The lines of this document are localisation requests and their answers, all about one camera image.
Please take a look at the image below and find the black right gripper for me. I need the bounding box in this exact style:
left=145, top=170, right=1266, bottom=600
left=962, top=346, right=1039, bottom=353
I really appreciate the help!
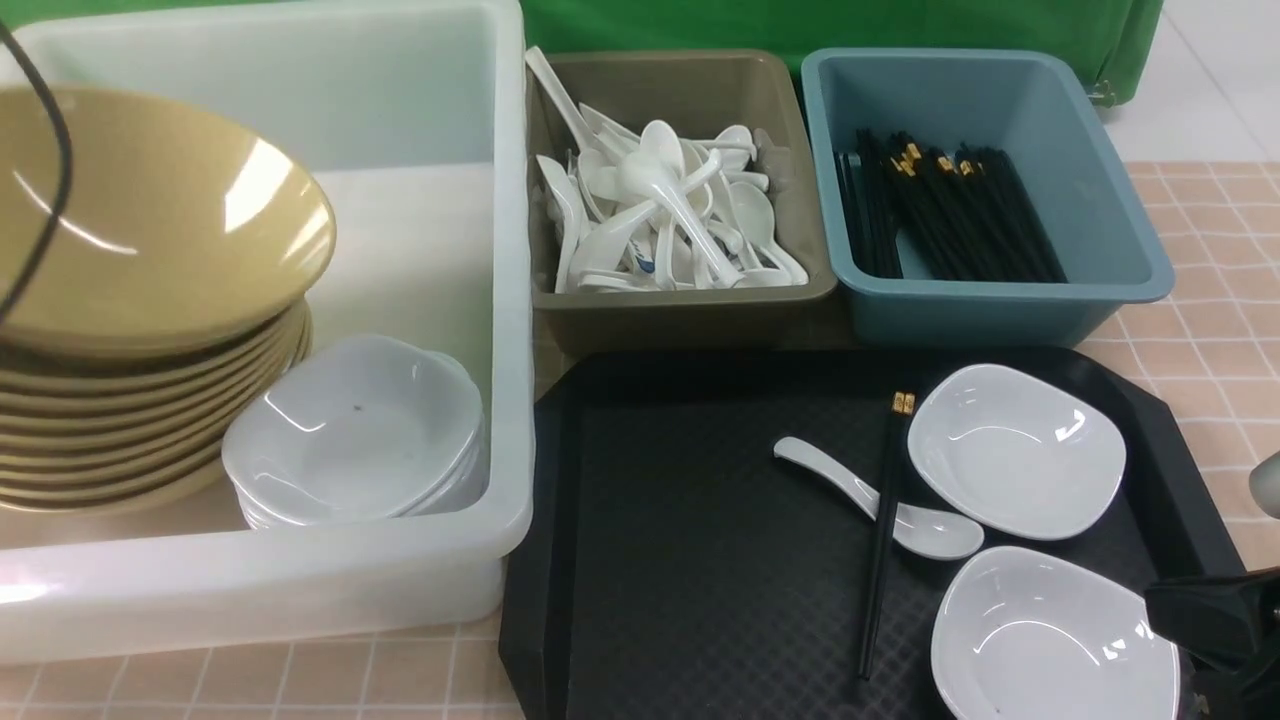
left=1143, top=568, right=1279, bottom=719

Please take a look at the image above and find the white dish tray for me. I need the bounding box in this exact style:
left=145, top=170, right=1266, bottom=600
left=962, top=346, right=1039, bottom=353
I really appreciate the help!
left=931, top=546, right=1181, bottom=719
left=908, top=363, right=1128, bottom=541

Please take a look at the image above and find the white ceramic soup spoon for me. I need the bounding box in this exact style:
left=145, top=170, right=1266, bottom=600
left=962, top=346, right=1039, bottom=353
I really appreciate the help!
left=773, top=436, right=986, bottom=561

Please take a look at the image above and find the white dish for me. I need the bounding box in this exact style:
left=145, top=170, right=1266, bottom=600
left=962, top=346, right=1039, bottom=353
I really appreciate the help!
left=221, top=334, right=486, bottom=521

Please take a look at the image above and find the yellow noodle bowl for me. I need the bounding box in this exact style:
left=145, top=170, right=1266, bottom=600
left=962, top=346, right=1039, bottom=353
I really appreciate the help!
left=3, top=85, right=337, bottom=357

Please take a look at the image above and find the bundle of black chopsticks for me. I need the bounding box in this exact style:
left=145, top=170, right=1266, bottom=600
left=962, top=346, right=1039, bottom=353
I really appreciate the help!
left=832, top=128, right=1068, bottom=284

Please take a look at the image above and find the blue plastic chopstick bin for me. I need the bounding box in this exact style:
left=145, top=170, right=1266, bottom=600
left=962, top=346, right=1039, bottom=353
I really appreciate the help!
left=801, top=47, right=1175, bottom=347

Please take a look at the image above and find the black plastic serving tray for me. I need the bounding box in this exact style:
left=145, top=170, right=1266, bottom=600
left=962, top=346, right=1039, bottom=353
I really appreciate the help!
left=499, top=347, right=1245, bottom=719

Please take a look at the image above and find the green cloth backdrop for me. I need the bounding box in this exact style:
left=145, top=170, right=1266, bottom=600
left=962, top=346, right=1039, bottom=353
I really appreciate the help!
left=0, top=0, right=1166, bottom=106

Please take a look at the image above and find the pile of white spoons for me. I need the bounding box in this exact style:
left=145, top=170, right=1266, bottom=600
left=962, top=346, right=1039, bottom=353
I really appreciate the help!
left=525, top=47, right=810, bottom=293

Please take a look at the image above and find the brown plastic spoon bin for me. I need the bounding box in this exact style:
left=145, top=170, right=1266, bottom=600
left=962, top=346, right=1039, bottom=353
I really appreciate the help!
left=526, top=49, right=837, bottom=357

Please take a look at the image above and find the stack of white dishes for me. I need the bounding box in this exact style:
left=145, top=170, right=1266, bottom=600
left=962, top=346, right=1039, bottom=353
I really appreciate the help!
left=234, top=441, right=489, bottom=529

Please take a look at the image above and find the large white plastic tub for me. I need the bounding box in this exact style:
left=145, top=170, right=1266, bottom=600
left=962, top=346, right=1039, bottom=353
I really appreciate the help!
left=1, top=1, right=534, bottom=664

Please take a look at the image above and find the stack of yellow bowls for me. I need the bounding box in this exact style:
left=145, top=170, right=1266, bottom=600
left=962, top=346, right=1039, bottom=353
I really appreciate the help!
left=1, top=300, right=314, bottom=514

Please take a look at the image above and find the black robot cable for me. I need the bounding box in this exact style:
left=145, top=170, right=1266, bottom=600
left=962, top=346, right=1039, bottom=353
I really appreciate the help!
left=0, top=20, right=76, bottom=325

